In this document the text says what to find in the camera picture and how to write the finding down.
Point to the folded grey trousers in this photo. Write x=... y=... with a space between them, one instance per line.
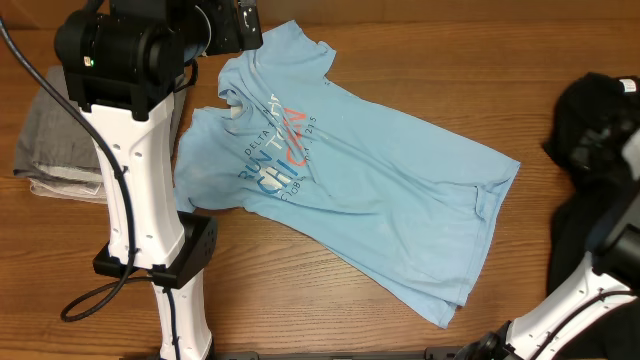
x=52 y=146

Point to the light blue printed t-shirt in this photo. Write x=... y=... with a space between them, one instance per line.
x=409 y=204

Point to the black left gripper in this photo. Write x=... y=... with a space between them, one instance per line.
x=229 y=39

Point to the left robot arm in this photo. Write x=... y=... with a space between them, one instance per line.
x=124 y=69

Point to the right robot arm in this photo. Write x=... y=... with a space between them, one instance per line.
x=606 y=278

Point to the folded beige garment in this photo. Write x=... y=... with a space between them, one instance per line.
x=91 y=192

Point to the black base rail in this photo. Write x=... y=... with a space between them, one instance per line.
x=432 y=353

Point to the black garment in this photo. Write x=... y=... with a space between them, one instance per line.
x=595 y=140

